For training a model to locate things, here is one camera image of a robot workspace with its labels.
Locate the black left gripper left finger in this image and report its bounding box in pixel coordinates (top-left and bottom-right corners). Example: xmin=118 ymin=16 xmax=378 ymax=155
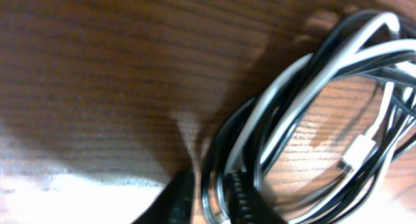
xmin=132 ymin=170 xmax=195 ymax=224

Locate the black usb cable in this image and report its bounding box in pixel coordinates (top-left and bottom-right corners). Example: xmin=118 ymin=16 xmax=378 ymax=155
xmin=200 ymin=8 xmax=416 ymax=224

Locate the white usb cable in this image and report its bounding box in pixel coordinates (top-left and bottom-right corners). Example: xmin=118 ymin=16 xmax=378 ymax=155
xmin=201 ymin=11 xmax=416 ymax=224

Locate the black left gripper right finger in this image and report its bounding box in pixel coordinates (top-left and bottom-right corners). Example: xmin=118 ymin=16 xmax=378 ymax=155
xmin=228 ymin=172 xmax=286 ymax=224

